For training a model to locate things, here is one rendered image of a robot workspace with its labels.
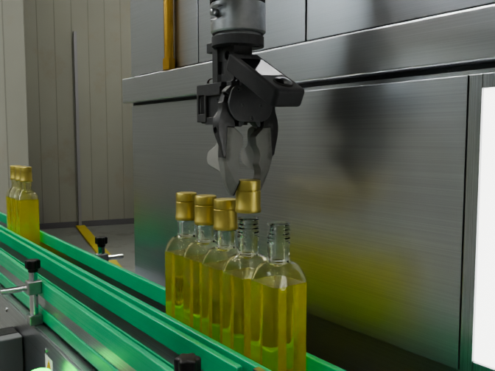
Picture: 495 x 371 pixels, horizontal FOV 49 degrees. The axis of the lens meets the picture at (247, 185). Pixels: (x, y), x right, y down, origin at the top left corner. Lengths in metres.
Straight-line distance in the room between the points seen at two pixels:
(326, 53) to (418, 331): 0.40
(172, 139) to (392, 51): 0.63
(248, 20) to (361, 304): 0.41
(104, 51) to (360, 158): 7.44
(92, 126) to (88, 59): 0.92
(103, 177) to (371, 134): 7.37
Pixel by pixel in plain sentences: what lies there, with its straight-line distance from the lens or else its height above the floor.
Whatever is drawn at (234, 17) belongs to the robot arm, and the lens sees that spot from 0.74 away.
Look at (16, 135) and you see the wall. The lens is 5.75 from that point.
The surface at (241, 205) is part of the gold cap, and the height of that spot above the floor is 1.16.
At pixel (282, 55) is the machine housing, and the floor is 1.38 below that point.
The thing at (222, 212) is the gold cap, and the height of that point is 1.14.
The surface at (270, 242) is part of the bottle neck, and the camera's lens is 0.70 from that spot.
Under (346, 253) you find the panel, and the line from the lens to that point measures 0.79.
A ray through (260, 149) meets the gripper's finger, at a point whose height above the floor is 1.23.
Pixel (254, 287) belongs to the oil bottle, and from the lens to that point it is 0.72.
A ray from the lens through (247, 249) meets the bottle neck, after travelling 0.74.
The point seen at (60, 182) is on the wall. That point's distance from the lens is 7.96.
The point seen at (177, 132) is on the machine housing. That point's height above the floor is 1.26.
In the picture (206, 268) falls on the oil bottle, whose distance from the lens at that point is 0.80.
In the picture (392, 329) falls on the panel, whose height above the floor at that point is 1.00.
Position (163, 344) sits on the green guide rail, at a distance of 0.88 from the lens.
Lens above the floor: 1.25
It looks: 5 degrees down
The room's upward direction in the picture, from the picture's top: straight up
